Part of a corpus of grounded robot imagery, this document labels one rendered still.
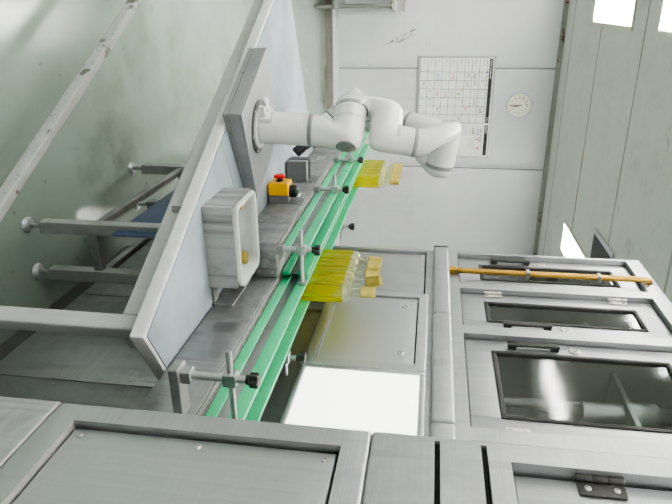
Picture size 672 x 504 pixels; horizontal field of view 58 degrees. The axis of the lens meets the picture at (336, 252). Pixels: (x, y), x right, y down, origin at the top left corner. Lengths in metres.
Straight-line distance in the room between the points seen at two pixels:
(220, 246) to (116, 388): 0.49
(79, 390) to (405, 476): 1.13
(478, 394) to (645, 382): 0.47
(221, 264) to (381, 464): 0.85
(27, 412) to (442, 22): 6.89
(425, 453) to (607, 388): 1.00
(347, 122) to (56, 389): 1.08
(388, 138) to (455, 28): 5.82
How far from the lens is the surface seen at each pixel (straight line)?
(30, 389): 1.84
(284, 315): 1.59
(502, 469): 0.87
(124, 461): 0.93
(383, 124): 1.76
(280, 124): 1.77
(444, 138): 1.78
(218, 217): 1.52
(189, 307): 1.49
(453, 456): 0.88
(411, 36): 7.54
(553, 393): 1.74
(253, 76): 1.79
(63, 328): 1.46
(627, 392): 1.82
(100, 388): 1.77
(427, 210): 7.93
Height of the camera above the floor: 1.30
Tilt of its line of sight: 8 degrees down
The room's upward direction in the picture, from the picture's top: 93 degrees clockwise
